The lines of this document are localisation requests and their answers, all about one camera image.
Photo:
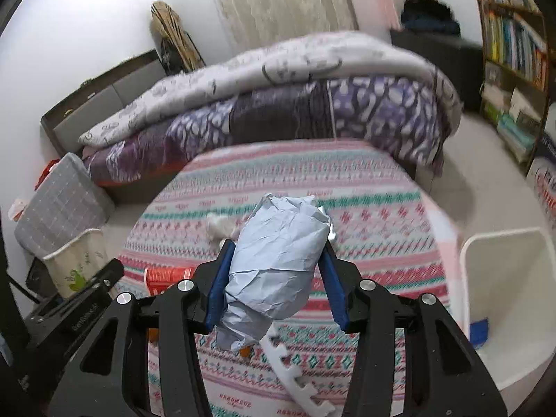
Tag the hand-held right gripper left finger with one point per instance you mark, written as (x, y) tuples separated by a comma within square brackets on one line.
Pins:
[(220, 284)]

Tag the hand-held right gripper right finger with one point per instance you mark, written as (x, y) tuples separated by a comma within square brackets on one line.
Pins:
[(333, 286)]

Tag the red orange snack packet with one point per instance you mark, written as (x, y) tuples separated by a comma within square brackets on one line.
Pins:
[(167, 279)]

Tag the blue-grey paper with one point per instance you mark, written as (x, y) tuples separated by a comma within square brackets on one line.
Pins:
[(273, 260)]

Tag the foam puzzle edge strip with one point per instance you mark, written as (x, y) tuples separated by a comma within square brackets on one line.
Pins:
[(295, 367)]

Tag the white plastic bin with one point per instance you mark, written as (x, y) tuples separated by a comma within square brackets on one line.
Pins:
[(512, 278)]

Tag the cream fabric basket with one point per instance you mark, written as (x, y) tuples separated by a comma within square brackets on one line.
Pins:
[(78, 265)]

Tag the white crumpled tissue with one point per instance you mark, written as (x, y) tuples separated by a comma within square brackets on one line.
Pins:
[(219, 226)]

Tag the grey checked cushion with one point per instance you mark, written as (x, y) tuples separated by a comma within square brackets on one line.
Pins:
[(61, 204)]

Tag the striped patterned bed sheet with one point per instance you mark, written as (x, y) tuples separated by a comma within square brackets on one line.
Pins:
[(304, 173)]

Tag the blue white packet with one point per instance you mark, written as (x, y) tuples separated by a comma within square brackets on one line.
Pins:
[(480, 333)]

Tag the purple patterned quilt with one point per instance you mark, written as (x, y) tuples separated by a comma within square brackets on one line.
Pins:
[(369, 108)]

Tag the grey bed headboard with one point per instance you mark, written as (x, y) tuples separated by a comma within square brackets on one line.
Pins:
[(87, 108)]

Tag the white grey printed quilt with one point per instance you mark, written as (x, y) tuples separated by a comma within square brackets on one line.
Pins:
[(260, 65)]

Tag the pile of books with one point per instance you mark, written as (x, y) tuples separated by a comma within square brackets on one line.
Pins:
[(512, 130)]

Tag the dark storage cabinet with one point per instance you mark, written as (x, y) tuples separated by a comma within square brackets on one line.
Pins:
[(456, 65)]

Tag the rolled bamboo mat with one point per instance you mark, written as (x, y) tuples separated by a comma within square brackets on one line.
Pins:
[(171, 26)]

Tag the cream patterned curtain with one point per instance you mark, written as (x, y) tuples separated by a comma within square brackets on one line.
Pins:
[(269, 0)]

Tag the black bag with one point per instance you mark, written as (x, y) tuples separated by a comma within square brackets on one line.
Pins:
[(428, 13)]

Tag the row of shelved books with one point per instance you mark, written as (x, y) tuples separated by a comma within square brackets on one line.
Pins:
[(512, 39)]

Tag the wooden bookshelf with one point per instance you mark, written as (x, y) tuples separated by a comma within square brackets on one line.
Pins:
[(499, 6)]

